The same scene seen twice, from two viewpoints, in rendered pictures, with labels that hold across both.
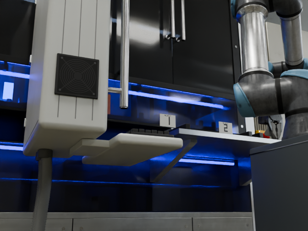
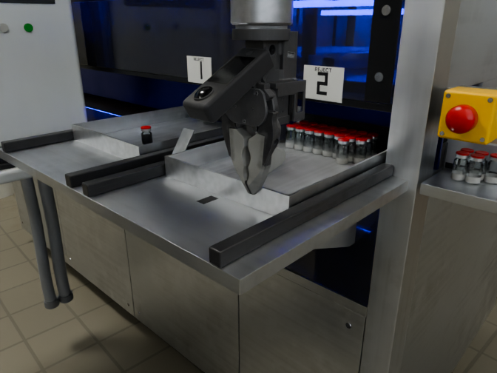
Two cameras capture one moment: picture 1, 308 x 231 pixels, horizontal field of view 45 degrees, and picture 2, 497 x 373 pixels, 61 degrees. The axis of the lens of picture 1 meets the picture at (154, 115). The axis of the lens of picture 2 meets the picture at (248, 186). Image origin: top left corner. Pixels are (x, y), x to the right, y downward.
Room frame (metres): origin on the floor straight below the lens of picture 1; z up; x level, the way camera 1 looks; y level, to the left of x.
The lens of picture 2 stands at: (1.45, -1.06, 1.12)
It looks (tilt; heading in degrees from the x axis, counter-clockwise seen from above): 21 degrees down; 70
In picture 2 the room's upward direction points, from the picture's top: straight up
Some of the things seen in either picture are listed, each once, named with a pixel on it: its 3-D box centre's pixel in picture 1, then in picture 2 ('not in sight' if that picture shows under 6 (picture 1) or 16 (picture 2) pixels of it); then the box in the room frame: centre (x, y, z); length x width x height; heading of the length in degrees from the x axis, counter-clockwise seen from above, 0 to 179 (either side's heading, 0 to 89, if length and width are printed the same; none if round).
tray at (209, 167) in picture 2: not in sight; (288, 159); (1.76, -0.41, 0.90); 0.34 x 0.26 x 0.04; 28
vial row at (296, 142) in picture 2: not in sight; (323, 143); (1.86, -0.36, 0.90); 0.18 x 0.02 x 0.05; 118
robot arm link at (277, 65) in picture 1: (269, 71); not in sight; (1.55, -0.52, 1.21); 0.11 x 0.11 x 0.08; 68
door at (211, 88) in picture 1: (206, 39); not in sight; (1.81, -0.29, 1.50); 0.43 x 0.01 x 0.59; 117
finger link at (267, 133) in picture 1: (269, 133); (252, 156); (1.65, -0.53, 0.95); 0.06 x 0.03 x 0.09; 27
